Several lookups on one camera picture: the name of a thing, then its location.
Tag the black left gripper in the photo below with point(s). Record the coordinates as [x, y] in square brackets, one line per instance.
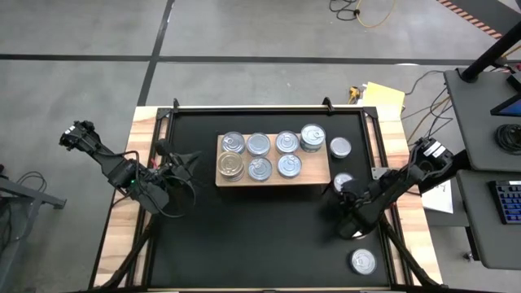
[177, 171]

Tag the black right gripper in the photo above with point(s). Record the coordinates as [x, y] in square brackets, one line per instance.
[358, 203]

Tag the silver tuna can red label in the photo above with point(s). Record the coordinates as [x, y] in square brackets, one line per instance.
[340, 180]
[287, 141]

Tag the tuna can bright blue label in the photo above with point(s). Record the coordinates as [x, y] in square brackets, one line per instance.
[233, 142]

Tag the silver pull-tab tuna can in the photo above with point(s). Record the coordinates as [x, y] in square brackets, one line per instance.
[289, 165]

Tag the silver tuna can blue label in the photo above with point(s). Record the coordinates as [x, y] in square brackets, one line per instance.
[259, 169]
[363, 261]

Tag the green white label tuna can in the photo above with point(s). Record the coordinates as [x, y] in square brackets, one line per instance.
[340, 147]
[258, 144]

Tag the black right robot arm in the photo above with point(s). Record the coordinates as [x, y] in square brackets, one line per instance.
[399, 179]

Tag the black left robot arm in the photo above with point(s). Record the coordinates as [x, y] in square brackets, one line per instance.
[118, 169]

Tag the wooden shelf black metal legs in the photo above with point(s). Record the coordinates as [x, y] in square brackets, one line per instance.
[315, 171]

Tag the white paper sheet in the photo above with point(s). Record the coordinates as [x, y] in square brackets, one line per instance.
[439, 201]

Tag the black table mat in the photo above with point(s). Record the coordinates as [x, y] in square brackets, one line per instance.
[264, 228]

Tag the yellow power plug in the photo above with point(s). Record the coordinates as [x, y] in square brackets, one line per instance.
[354, 93]

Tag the yellow paper pad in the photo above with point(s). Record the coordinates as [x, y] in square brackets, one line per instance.
[382, 95]

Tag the grey desk panel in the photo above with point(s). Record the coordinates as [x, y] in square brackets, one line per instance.
[472, 122]
[476, 236]

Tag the small desk caster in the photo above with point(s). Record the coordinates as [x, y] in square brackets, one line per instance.
[468, 256]

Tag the grey metal stand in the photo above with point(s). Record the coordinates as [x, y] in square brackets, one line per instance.
[40, 197]

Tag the backlit black keyboard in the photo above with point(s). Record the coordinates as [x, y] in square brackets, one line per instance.
[506, 201]

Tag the monitor with blue screen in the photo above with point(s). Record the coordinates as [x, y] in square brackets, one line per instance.
[510, 109]

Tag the black frame clamp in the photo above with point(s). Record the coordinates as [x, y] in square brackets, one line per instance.
[327, 103]
[176, 103]

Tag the black metal rig frame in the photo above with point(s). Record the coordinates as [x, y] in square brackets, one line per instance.
[244, 109]

